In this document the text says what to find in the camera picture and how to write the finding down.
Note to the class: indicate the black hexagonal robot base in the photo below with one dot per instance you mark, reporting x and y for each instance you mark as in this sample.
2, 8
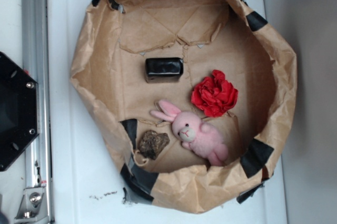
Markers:
19, 119

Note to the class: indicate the brown paper bag bin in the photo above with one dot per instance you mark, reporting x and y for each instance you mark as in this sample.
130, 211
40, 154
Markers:
108, 72

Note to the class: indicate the red crumpled paper flower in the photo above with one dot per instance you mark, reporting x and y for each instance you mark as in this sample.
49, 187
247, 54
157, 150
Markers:
214, 95

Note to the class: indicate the brown rock chunk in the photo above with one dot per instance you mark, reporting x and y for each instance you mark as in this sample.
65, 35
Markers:
153, 143

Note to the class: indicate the pink plush bunny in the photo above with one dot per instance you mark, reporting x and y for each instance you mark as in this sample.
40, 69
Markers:
204, 139

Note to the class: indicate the white tray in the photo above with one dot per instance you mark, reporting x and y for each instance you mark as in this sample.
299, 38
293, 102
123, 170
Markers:
87, 187

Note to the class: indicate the metal corner bracket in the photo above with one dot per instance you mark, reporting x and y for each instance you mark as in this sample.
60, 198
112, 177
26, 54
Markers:
33, 207

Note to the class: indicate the aluminium frame rail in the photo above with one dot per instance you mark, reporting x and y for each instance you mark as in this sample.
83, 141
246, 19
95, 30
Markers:
38, 168

